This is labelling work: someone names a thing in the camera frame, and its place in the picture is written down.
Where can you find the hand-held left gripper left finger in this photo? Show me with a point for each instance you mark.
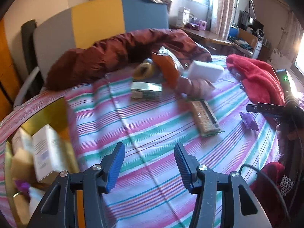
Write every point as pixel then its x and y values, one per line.
pixel 114 168

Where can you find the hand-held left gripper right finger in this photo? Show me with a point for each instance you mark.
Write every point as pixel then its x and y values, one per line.
pixel 185 168

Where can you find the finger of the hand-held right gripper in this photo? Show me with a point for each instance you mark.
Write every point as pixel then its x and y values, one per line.
pixel 263 108

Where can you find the purple wrapper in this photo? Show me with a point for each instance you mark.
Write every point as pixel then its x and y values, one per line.
pixel 21 186
pixel 249 121

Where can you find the green foil cracker packet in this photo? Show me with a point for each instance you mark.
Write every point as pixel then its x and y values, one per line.
pixel 204 117

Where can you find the white sponge block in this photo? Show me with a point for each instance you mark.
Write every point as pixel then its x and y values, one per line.
pixel 205 71

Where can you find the tan box with hand print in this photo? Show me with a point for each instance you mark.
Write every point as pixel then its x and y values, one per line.
pixel 45 152

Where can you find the pink sock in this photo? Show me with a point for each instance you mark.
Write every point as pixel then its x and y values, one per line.
pixel 194 87

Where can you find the gold metal tray box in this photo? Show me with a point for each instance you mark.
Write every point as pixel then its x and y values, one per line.
pixel 54 116

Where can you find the green cardboard box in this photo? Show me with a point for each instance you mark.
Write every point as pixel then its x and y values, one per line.
pixel 146 91

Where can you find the yellow sponge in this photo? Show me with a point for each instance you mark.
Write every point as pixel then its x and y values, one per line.
pixel 21 166

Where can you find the brown tape roll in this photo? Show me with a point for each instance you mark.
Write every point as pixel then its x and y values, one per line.
pixel 142 71

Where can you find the person's right hand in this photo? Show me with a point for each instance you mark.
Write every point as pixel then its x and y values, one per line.
pixel 294 135

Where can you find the red sweater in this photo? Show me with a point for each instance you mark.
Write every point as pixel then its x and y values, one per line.
pixel 256 76

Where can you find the striped bed sheet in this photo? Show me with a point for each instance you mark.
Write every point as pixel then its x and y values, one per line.
pixel 147 128

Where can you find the beige cardboard box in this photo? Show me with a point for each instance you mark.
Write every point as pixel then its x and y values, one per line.
pixel 248 40

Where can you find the silver radio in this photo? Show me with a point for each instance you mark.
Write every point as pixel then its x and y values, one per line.
pixel 260 33

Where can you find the black white patterned cloth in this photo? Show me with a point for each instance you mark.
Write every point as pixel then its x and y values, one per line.
pixel 287 185

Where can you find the maroon garment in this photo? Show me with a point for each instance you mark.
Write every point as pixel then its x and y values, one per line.
pixel 266 194

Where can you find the black speaker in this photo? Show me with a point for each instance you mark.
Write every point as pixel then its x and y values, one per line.
pixel 251 22

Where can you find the wooden desk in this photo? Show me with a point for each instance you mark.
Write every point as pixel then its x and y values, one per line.
pixel 209 36

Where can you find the orange snack packet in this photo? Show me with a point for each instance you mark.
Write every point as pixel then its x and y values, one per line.
pixel 167 70

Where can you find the purple box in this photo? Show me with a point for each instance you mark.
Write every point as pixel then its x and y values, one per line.
pixel 197 25

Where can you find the pink patterned curtain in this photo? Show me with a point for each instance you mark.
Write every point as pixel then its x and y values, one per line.
pixel 223 7

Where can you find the maroon duvet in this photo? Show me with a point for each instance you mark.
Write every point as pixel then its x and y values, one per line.
pixel 95 59

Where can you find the white boxes stack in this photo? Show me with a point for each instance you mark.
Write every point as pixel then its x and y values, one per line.
pixel 184 16

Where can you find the wooden wardrobe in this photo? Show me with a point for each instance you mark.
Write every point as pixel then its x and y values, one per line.
pixel 8 71

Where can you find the black upright board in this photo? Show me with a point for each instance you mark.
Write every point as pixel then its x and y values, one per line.
pixel 29 52

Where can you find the grey yellow blue headboard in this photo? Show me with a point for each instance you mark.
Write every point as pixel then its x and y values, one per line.
pixel 95 19

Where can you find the white bed side rail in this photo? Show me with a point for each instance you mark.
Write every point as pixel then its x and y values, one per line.
pixel 26 87

